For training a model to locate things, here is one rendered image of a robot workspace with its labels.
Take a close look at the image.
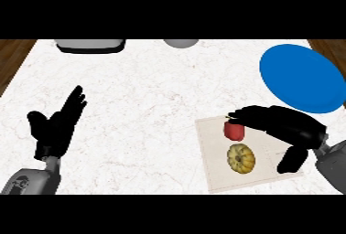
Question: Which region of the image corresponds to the red bell pepper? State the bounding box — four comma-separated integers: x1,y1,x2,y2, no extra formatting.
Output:
224,116,246,143

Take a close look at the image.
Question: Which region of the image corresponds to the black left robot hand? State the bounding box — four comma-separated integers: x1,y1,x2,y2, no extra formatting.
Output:
25,85,89,162

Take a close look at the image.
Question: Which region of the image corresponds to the blue plate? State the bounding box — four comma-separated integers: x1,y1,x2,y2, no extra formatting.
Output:
259,44,346,114

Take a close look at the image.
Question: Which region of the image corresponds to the yellow squash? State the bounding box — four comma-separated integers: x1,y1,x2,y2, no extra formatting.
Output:
227,143,258,175

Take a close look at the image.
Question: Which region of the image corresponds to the beige placemat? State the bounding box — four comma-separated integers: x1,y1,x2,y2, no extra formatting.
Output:
194,114,306,194

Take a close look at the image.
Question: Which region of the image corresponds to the grey round object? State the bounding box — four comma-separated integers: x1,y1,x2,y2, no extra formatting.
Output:
163,38,200,49

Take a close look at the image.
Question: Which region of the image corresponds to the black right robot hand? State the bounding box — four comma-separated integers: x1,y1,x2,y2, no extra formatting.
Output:
228,105,329,175

